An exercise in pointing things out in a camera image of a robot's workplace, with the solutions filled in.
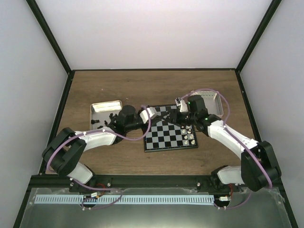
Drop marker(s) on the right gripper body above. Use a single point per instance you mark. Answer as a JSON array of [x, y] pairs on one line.
[[181, 120]]

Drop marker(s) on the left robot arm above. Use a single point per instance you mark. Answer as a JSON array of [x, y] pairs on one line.
[[63, 154]]

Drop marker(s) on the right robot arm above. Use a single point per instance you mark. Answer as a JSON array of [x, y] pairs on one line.
[[258, 164]]

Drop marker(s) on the black white chessboard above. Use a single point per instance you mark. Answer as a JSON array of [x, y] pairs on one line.
[[164, 136]]

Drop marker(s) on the pink metal tin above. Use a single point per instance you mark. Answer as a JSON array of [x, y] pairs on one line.
[[212, 102]]

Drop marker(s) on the yellow metal tin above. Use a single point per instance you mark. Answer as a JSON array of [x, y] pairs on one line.
[[102, 112]]

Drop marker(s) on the black piece tin front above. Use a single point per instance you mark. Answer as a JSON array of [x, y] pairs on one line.
[[94, 121]]

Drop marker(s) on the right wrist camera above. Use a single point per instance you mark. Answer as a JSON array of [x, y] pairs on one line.
[[181, 105]]

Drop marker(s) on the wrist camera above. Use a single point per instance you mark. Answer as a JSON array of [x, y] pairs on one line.
[[181, 105], [149, 113]]

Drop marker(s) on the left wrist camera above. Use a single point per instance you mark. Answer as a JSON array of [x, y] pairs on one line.
[[149, 113]]

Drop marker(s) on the light blue cable duct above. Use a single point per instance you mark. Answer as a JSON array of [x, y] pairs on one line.
[[127, 199]]

